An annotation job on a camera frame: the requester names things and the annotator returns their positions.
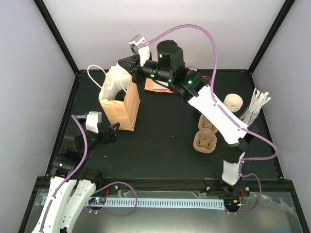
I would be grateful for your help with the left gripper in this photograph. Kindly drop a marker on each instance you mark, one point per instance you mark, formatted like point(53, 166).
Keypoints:
point(106, 139)

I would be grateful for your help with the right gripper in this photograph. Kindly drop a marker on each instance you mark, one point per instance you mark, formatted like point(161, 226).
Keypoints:
point(134, 68)

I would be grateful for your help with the orange paper bag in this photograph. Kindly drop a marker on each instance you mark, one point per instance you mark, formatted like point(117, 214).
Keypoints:
point(125, 112)

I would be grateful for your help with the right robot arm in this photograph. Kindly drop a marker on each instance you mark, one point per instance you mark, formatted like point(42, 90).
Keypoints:
point(169, 71)

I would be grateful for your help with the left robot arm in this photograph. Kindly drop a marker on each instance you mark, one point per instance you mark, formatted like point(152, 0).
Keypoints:
point(71, 185)

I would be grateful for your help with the orange flat bag stack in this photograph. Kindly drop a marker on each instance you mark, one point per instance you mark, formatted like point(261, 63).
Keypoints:
point(149, 84)

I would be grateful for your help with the stack of paper cups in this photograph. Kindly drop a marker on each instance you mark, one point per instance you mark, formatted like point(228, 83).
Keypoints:
point(233, 102)

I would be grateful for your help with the jar of white stirrers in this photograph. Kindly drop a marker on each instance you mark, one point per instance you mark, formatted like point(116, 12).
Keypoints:
point(258, 100)

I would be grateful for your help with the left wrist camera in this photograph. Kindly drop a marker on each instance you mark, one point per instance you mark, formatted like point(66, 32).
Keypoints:
point(93, 120)

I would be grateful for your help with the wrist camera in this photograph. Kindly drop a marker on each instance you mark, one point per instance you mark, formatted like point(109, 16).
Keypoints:
point(139, 45)
point(93, 120)

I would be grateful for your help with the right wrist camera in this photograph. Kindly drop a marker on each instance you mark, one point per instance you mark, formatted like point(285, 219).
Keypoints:
point(139, 45)

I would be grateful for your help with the light blue cable duct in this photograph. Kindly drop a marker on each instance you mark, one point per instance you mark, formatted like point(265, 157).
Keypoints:
point(213, 204)

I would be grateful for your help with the black frame post left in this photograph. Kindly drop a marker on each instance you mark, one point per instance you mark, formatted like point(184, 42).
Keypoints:
point(56, 34)

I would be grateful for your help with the black frame post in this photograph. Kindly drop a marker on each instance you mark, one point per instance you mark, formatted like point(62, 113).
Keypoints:
point(283, 12)
point(56, 34)

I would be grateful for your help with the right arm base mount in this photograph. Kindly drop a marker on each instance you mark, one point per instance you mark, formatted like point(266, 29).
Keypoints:
point(222, 189)

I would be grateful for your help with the black frame post right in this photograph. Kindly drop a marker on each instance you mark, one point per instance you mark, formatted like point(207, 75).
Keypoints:
point(283, 12)

